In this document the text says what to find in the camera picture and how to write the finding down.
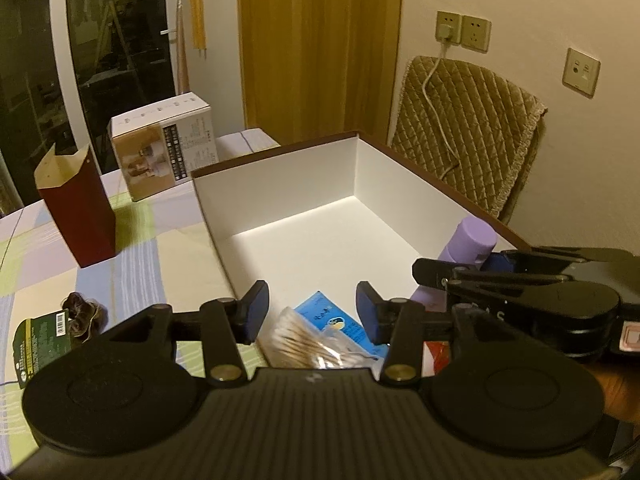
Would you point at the dark brown hair scrunchie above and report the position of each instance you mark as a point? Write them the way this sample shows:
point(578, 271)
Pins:
point(82, 317)

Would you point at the plaid bed sheet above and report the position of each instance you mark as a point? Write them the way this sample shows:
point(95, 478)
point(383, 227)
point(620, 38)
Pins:
point(150, 270)

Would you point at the purple cylindrical bottle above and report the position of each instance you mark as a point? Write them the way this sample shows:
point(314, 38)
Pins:
point(470, 240)

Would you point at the dark green flat packet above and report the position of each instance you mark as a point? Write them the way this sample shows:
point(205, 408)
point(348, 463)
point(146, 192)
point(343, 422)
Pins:
point(42, 345)

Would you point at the yellow wooden wall tag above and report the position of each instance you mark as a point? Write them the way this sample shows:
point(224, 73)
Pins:
point(197, 20)

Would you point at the white printed product box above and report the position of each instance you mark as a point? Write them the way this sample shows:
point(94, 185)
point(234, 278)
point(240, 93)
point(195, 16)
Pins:
point(165, 155)

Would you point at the brown quilted cloth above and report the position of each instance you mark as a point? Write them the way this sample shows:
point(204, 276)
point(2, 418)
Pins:
point(470, 135)

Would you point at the bag of cotton swabs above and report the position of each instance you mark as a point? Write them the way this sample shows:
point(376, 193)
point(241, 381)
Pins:
point(310, 340)

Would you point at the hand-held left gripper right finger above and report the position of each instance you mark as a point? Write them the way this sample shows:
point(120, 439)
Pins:
point(367, 312)

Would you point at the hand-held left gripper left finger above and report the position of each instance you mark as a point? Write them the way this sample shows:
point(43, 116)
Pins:
point(256, 310)

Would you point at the glass sliding door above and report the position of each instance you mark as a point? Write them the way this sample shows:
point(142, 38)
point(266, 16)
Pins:
point(115, 35)

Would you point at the beige round-port wall socket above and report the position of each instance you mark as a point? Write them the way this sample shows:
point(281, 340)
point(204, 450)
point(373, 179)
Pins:
point(580, 72)

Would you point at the dark red paper bag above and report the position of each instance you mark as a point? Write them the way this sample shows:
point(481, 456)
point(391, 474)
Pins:
point(80, 215)

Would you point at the large white box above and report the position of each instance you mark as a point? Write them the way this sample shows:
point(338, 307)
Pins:
point(310, 240)

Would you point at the white phone charger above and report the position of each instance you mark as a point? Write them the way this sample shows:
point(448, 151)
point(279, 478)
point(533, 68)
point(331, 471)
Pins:
point(444, 32)

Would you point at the red snack packet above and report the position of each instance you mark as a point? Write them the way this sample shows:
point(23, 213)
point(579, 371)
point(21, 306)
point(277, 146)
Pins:
point(436, 355)

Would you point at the wooden door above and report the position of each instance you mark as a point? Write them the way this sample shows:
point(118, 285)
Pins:
point(320, 45)

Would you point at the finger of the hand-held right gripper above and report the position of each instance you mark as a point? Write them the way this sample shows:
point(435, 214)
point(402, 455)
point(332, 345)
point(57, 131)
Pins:
point(500, 263)
point(445, 272)

